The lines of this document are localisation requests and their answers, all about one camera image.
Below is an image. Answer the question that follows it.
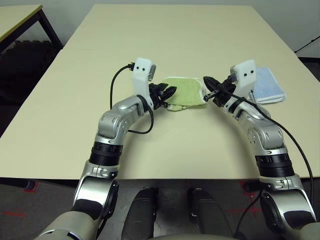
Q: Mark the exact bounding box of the dark grey robot left leg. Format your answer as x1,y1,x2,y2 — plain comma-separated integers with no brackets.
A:
122,187,158,240

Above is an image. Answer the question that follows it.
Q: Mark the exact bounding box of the black table leg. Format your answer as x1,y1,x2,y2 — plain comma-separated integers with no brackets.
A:
0,177,36,190

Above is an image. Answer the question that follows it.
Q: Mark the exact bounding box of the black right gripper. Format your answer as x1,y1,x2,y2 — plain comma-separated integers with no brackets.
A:
203,75,238,108

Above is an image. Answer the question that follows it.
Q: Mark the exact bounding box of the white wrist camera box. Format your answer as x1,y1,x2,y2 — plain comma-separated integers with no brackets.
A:
229,59,258,97
129,57,158,111

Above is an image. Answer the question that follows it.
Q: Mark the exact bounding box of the black low platform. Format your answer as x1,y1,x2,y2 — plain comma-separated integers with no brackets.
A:
298,57,320,64

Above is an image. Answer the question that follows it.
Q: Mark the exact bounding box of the beige side table black frame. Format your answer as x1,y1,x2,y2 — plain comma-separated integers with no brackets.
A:
0,4,64,52

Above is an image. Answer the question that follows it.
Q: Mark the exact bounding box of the folded light blue towel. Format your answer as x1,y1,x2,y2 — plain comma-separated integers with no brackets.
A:
248,66,287,105

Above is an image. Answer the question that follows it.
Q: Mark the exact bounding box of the black left wrist camera cable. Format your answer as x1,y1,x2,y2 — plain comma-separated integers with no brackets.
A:
109,63,155,135

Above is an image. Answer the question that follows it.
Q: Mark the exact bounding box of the dark grey robot leg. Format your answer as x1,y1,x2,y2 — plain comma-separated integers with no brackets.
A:
122,187,158,240
187,187,233,237

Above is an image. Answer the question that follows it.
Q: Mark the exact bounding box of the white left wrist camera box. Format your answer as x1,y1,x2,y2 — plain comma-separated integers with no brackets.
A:
129,57,158,111

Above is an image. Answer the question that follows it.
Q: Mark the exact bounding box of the green terry towel white trim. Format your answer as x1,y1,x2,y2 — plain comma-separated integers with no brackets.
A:
163,75,208,112

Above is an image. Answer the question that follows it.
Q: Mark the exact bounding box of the dark grey robot right leg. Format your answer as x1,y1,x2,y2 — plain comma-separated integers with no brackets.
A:
187,187,233,237

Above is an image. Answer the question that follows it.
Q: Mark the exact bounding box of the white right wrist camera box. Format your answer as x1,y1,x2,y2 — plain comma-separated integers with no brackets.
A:
229,59,258,97

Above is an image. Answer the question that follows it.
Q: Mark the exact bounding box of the black foam floor mat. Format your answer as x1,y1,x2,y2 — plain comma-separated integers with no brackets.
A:
0,39,61,106

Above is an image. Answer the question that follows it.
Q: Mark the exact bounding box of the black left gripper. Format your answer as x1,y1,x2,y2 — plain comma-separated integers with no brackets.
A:
147,82,178,111

